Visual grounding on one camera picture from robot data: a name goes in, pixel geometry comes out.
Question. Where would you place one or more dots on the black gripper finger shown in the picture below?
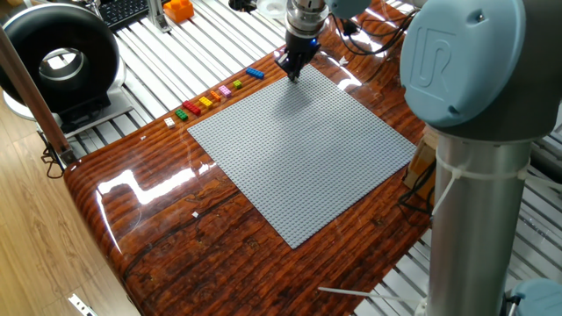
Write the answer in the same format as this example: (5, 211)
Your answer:
(287, 61)
(301, 68)

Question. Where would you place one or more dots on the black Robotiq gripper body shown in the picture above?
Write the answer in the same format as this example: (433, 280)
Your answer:
(302, 48)

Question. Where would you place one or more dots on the long blue Lego brick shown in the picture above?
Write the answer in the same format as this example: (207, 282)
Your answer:
(255, 73)

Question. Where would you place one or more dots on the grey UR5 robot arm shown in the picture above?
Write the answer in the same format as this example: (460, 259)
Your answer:
(474, 219)

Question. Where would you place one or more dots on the small lime Lego brick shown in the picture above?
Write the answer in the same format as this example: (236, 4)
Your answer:
(237, 84)

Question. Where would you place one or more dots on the pink Lego brick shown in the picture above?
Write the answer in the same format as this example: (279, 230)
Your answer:
(225, 91)

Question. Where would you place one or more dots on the thin orange Lego brick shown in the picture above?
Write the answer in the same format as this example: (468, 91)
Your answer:
(215, 96)

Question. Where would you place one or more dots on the grey Lego baseplate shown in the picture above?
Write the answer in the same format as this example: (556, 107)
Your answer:
(303, 153)

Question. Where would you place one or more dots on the yellow Lego brick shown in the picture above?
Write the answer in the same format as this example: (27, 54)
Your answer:
(206, 102)

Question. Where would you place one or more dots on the long red Lego brick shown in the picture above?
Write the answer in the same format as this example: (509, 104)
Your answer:
(192, 108)

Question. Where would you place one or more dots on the green Lego brick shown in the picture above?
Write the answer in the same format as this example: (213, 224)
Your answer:
(181, 115)

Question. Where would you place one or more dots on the square white Lego brick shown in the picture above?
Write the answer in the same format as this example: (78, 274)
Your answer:
(169, 123)

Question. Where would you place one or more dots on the crumpled white paper scrap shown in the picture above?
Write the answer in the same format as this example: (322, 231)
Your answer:
(343, 61)

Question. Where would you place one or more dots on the white tape roll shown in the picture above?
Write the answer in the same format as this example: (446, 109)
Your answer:
(270, 9)

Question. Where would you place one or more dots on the black round object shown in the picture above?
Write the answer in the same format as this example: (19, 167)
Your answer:
(241, 4)

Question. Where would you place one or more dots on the large orange toy brick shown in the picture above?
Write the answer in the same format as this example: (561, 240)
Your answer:
(177, 12)

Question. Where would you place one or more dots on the black keyboard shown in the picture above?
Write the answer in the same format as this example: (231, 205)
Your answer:
(127, 11)

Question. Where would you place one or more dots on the long white zip tie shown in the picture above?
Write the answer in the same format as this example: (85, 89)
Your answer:
(351, 292)

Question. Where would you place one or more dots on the brown wooden beam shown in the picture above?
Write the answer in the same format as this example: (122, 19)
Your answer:
(30, 92)

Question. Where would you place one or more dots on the short aluminium post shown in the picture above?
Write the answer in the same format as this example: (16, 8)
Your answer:
(157, 15)

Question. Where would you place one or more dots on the silver metal bracket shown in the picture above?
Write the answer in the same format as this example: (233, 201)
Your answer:
(81, 305)

